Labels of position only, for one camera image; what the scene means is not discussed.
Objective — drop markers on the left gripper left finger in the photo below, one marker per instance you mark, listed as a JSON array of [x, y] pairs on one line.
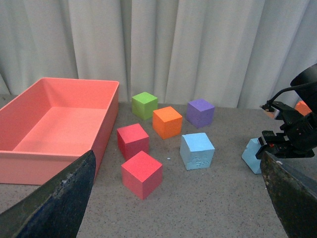
[[55, 209]]

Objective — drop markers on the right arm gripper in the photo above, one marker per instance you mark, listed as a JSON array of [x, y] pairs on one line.
[[299, 136]]

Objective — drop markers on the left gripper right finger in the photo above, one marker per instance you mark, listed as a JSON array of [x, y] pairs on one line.
[[293, 195]]

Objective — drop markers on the dented light blue foam block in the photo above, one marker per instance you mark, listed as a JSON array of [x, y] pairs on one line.
[[196, 151]]

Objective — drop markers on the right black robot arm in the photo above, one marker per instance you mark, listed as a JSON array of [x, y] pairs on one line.
[[305, 85]]

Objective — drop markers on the orange foam block right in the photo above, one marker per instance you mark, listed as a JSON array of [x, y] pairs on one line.
[[302, 108]]

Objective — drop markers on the orange foam block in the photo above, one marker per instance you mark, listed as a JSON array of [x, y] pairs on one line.
[[302, 108], [167, 122]]

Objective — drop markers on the purple foam block left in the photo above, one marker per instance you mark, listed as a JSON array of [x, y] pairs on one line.
[[200, 113]]

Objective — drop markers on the red plastic bin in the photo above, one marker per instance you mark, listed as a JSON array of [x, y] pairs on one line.
[[52, 124]]

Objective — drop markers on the white curtain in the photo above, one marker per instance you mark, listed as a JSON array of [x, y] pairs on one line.
[[232, 53]]

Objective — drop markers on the red foam block front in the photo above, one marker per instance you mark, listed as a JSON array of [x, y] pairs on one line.
[[142, 174]]

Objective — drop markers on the red foam block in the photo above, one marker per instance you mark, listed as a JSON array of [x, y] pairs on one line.
[[131, 140], [142, 174]]

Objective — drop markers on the orange foam block left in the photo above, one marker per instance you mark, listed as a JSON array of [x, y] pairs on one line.
[[167, 122]]

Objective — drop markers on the red foam block rear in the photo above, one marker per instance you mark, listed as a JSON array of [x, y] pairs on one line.
[[131, 140]]

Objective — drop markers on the green foam block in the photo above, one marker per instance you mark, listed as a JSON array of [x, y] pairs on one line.
[[144, 104]]

